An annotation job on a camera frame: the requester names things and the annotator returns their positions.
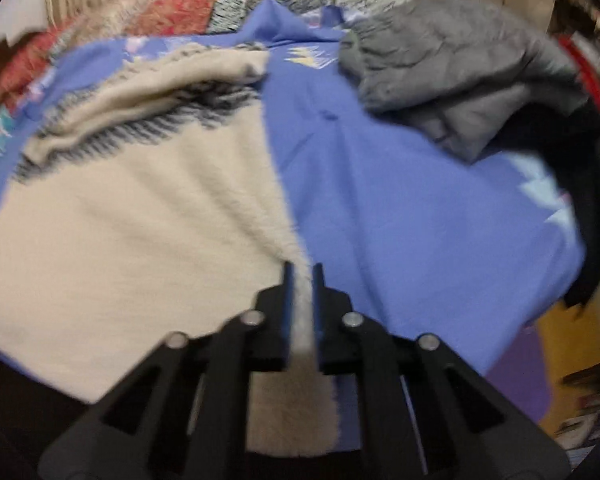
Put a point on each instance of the cream fuzzy sweater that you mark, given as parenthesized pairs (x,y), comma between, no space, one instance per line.
(130,240)

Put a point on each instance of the red striped cloth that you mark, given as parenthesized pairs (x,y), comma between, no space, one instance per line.
(587,72)

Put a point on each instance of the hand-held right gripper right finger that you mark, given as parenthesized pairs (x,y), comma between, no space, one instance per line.
(319,305)

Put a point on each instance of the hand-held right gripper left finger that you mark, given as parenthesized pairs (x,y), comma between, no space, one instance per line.
(286,305)

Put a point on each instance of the patchwork quilt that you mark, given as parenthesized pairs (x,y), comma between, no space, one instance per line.
(190,15)

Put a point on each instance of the black cloth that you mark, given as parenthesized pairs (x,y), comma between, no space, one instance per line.
(587,200)

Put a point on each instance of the grey fuzzy garment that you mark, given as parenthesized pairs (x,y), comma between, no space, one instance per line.
(445,70)

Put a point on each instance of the blue printed bed sheet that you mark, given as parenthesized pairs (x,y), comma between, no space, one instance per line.
(405,220)

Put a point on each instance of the purple cloth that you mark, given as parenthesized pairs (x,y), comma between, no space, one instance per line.
(520,380)

